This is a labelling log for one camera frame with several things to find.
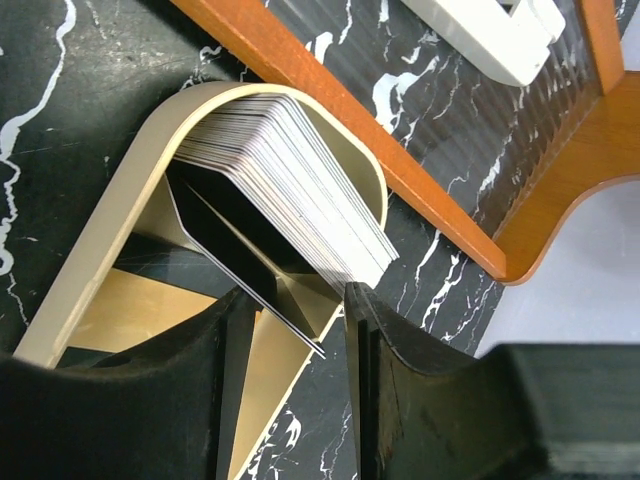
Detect white small stapler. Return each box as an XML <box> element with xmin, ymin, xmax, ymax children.
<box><xmin>404</xmin><ymin>0</ymin><xmax>566</xmax><ymax>87</ymax></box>

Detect stack of silver cards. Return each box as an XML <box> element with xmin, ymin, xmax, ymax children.
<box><xmin>174</xmin><ymin>93</ymin><xmax>399</xmax><ymax>292</ymax></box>

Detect beige oval card tray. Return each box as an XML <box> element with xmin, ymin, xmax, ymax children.
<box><xmin>15</xmin><ymin>82</ymin><xmax>388</xmax><ymax>479</ymax></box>

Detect orange wooden shelf rack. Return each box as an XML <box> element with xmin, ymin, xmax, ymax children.
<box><xmin>178</xmin><ymin>1</ymin><xmax>639</xmax><ymax>285</ymax></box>

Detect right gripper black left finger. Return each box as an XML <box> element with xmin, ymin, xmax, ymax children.
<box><xmin>1</xmin><ymin>288</ymin><xmax>257</xmax><ymax>479</ymax></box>

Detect black VIP card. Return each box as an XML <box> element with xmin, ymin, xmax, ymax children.
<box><xmin>165</xmin><ymin>161</ymin><xmax>326</xmax><ymax>357</ymax></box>

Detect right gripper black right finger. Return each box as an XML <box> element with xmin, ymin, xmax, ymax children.
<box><xmin>344</xmin><ymin>283</ymin><xmax>639</xmax><ymax>479</ymax></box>

